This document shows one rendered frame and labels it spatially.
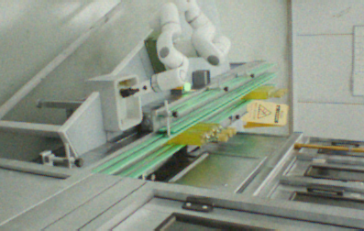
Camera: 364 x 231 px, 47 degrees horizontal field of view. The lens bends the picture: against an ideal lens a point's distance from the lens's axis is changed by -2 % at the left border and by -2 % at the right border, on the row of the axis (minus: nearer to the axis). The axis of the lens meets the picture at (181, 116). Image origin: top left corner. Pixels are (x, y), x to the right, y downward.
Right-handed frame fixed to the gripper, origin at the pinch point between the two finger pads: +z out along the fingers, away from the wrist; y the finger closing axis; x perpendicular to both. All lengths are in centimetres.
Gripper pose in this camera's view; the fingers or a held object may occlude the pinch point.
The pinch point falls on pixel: (127, 92)
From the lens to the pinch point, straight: 184.1
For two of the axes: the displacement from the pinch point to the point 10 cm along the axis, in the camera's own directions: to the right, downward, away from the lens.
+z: -8.3, 2.0, 5.2
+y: 4.7, -2.7, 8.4
